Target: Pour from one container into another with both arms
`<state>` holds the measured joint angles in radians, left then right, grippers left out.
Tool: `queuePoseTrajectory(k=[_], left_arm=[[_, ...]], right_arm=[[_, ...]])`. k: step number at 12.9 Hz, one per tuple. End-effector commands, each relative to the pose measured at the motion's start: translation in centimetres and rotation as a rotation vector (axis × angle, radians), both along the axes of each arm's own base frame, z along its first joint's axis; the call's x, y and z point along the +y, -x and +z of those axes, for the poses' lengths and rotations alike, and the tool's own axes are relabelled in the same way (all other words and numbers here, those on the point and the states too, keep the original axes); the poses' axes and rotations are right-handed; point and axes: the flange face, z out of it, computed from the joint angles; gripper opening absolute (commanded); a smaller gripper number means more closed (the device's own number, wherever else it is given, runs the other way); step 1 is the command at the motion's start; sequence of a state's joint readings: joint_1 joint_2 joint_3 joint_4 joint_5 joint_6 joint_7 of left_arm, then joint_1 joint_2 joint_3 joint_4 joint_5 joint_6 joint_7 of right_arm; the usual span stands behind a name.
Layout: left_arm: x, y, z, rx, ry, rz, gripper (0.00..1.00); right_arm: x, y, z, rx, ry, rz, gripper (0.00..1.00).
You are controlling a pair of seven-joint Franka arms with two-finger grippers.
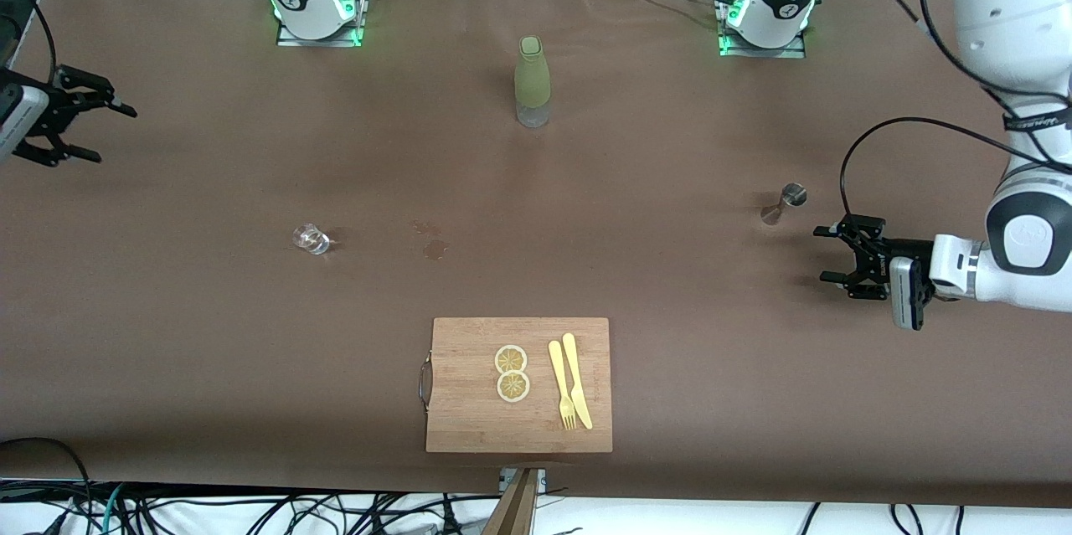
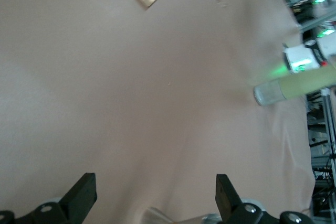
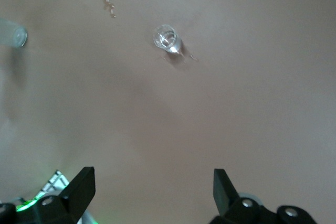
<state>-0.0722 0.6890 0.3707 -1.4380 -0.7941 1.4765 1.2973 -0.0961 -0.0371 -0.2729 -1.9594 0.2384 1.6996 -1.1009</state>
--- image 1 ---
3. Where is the black looped floor cable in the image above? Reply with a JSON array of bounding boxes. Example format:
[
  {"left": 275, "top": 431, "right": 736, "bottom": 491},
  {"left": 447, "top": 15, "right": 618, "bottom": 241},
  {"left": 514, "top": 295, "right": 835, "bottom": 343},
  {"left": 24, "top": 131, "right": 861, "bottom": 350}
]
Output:
[{"left": 0, "top": 436, "right": 95, "bottom": 535}]

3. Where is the brown table cover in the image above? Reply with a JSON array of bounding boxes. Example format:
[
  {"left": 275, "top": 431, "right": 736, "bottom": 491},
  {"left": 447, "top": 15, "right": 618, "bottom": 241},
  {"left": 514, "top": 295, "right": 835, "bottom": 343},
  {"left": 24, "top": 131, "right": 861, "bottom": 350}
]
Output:
[{"left": 0, "top": 0, "right": 1072, "bottom": 509}]

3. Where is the yellow plastic knife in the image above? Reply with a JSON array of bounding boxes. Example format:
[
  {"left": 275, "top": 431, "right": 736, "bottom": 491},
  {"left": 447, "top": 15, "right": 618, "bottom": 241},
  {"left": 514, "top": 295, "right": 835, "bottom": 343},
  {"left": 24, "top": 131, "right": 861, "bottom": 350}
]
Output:
[{"left": 562, "top": 332, "right": 594, "bottom": 430}]

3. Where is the metal jigger measuring cup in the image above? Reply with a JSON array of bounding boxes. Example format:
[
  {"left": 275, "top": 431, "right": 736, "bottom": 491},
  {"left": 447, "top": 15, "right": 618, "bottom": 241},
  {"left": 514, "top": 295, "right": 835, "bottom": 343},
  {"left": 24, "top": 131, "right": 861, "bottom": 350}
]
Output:
[{"left": 760, "top": 183, "right": 808, "bottom": 226}]

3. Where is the metal table edge bracket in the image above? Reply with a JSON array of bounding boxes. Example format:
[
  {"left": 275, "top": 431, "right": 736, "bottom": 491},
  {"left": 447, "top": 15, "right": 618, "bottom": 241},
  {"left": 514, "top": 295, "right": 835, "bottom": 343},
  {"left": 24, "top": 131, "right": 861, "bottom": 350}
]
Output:
[{"left": 499, "top": 467, "right": 548, "bottom": 496}]

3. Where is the wooden post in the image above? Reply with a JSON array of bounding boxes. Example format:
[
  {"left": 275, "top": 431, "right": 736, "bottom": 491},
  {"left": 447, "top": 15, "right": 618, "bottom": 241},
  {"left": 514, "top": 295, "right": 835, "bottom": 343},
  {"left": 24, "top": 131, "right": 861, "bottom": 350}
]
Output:
[{"left": 482, "top": 468, "right": 539, "bottom": 535}]

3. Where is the clear glass shaker cup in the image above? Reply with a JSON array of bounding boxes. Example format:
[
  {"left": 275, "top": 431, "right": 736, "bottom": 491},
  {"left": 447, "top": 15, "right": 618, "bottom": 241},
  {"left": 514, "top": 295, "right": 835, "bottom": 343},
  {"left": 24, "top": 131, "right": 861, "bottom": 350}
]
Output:
[{"left": 292, "top": 222, "right": 331, "bottom": 256}]

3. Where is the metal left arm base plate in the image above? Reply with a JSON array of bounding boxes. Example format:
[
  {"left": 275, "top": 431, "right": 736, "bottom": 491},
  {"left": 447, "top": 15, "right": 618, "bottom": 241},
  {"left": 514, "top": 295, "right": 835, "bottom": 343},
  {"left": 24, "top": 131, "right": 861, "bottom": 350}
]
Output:
[{"left": 714, "top": 0, "right": 807, "bottom": 59}]

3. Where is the wooden cutting board with handle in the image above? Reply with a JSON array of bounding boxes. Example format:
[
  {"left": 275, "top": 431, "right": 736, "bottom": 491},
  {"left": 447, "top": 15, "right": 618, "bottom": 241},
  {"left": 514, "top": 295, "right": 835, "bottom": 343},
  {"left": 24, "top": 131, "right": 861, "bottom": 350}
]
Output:
[{"left": 418, "top": 316, "right": 614, "bottom": 455}]

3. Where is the green sleeved glass bottle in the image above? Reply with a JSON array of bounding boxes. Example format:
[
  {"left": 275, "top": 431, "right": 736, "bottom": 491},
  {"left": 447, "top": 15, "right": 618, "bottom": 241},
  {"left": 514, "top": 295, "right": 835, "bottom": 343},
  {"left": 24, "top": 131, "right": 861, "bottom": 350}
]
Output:
[{"left": 513, "top": 36, "right": 552, "bottom": 129}]

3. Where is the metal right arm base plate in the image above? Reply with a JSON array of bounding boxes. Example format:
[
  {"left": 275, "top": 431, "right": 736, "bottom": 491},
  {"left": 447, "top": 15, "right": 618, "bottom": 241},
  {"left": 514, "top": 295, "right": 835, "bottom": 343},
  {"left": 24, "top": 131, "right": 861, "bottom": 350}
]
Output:
[{"left": 276, "top": 0, "right": 372, "bottom": 48}]

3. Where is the yellow plastic fork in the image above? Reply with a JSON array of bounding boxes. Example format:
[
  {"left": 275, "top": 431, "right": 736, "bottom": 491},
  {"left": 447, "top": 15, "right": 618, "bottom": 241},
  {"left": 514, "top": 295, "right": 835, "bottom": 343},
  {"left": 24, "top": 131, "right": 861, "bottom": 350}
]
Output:
[{"left": 548, "top": 340, "right": 579, "bottom": 431}]

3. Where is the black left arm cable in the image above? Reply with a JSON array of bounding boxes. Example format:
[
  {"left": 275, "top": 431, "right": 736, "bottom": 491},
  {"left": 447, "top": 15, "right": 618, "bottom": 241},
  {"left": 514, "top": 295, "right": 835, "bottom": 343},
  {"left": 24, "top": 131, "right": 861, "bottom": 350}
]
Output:
[{"left": 839, "top": 0, "right": 1072, "bottom": 223}]

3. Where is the teal floor cable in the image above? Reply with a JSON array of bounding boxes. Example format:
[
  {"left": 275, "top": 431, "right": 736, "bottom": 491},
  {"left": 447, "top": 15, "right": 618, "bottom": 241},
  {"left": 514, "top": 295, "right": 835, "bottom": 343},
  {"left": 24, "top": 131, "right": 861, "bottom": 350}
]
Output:
[{"left": 80, "top": 483, "right": 128, "bottom": 535}]

